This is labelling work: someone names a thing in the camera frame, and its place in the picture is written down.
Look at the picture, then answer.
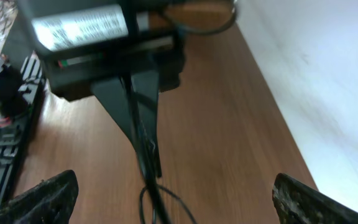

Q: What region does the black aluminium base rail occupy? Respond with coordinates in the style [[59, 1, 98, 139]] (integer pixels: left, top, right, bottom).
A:
[[0, 57, 45, 204]]

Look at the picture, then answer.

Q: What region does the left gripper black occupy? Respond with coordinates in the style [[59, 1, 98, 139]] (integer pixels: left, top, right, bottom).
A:
[[41, 30, 185, 178]]

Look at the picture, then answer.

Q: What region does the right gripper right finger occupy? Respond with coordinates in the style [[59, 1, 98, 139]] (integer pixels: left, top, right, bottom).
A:
[[272, 173, 358, 224]]

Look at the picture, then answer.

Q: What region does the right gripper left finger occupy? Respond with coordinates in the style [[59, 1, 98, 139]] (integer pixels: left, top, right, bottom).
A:
[[0, 170, 78, 224]]

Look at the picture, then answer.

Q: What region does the black USB cable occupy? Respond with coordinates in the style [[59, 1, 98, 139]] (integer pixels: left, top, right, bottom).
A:
[[121, 74, 198, 224]]

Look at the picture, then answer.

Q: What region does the left camera cable black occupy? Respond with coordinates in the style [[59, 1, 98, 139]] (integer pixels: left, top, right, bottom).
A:
[[160, 0, 238, 35]]

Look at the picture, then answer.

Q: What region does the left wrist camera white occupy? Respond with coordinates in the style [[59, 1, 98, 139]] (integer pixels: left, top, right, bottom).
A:
[[17, 0, 155, 57]]

